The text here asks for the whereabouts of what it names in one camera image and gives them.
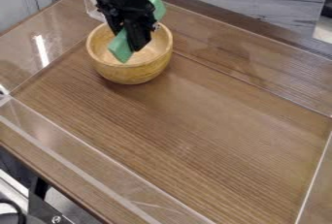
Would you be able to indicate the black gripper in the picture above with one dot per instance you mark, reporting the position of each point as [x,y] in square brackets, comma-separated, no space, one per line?
[137,13]

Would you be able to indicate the green rectangular block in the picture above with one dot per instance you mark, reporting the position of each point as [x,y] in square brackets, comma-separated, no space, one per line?
[119,45]

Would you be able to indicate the clear acrylic tray wall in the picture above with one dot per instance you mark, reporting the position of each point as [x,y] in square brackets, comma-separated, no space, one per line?
[99,183]

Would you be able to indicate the black table leg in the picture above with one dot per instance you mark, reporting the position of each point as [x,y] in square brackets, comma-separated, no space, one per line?
[38,206]

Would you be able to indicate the clear acrylic corner bracket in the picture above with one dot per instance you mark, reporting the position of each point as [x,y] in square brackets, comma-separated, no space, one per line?
[91,10]

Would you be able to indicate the brown wooden bowl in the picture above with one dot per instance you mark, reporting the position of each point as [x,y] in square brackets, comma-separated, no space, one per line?
[146,63]

